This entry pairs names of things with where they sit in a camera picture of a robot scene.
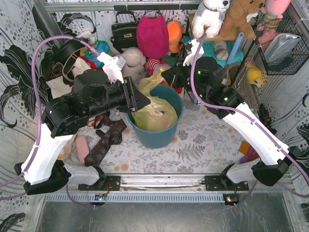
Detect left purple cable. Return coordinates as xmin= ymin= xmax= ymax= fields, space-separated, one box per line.
xmin=0 ymin=35 xmax=107 ymax=201

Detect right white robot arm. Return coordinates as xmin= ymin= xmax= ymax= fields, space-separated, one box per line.
xmin=194 ymin=57 xmax=301 ymax=189

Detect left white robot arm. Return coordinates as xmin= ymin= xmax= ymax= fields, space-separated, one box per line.
xmin=14 ymin=69 xmax=151 ymax=195

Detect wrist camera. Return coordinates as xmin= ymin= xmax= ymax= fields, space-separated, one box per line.
xmin=183 ymin=39 xmax=204 ymax=66
xmin=97 ymin=52 xmax=126 ymax=84

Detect yellow plush duck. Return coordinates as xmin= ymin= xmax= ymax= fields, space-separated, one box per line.
xmin=244 ymin=58 xmax=262 ymax=87

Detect white fluffy plush lamb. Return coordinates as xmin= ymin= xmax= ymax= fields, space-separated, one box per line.
xmin=121 ymin=47 xmax=146 ymax=81

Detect pink plush toy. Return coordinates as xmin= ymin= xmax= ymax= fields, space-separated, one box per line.
xmin=261 ymin=0 xmax=291 ymax=24

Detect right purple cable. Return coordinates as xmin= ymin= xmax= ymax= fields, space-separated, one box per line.
xmin=189 ymin=33 xmax=309 ymax=199

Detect white plush dog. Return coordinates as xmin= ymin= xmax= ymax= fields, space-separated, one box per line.
xmin=192 ymin=0 xmax=230 ymax=38

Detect pink white plush doll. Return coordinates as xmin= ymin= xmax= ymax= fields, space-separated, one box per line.
xmin=145 ymin=58 xmax=171 ymax=76

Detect teal plastic trash bin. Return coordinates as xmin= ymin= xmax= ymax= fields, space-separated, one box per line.
xmin=126 ymin=85 xmax=183 ymax=149

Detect colourful striped cloth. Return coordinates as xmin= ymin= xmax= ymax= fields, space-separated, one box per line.
xmin=79 ymin=40 xmax=112 ymax=68

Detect orange plush toy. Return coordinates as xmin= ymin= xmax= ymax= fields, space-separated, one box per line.
xmin=167 ymin=21 xmax=182 ymax=53

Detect cream canvas tote bag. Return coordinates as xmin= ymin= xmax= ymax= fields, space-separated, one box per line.
xmin=46 ymin=58 xmax=91 ymax=99

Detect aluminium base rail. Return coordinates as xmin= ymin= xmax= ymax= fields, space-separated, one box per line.
xmin=65 ymin=173 xmax=294 ymax=194

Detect magenta felt bag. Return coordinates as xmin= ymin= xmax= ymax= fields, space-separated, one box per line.
xmin=137 ymin=15 xmax=169 ymax=59

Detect yellow plastic trash bag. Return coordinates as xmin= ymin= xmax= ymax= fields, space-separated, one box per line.
xmin=132 ymin=68 xmax=178 ymax=131

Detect black wire basket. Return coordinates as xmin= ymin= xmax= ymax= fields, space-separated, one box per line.
xmin=252 ymin=11 xmax=309 ymax=75

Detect light blue squeegee tool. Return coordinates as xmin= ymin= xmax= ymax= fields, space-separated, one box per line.
xmin=222 ymin=32 xmax=244 ymax=85

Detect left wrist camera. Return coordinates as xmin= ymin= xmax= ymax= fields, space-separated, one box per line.
xmin=97 ymin=52 xmax=126 ymax=84

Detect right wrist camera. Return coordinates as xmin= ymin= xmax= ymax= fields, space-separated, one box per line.
xmin=183 ymin=39 xmax=204 ymax=66

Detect teal cloth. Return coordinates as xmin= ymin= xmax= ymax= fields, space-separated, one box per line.
xmin=181 ymin=35 xmax=244 ymax=67

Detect pink cloth roll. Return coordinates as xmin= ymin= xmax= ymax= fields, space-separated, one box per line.
xmin=75 ymin=136 xmax=90 ymax=164

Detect black leather handbag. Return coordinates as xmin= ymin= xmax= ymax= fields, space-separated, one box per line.
xmin=110 ymin=11 xmax=139 ymax=54

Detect purple cable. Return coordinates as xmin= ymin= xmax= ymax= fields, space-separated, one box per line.
xmin=189 ymin=33 xmax=309 ymax=199
xmin=0 ymin=35 xmax=107 ymax=201

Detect dark patterned necktie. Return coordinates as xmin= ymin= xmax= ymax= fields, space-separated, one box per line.
xmin=84 ymin=112 xmax=126 ymax=166

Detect grey foil pouch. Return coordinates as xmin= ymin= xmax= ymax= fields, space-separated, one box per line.
xmin=264 ymin=33 xmax=301 ymax=63

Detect brown teddy bear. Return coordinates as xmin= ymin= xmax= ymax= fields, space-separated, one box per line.
xmin=219 ymin=0 xmax=265 ymax=37

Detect black hat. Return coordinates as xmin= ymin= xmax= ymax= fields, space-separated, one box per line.
xmin=52 ymin=38 xmax=88 ymax=66

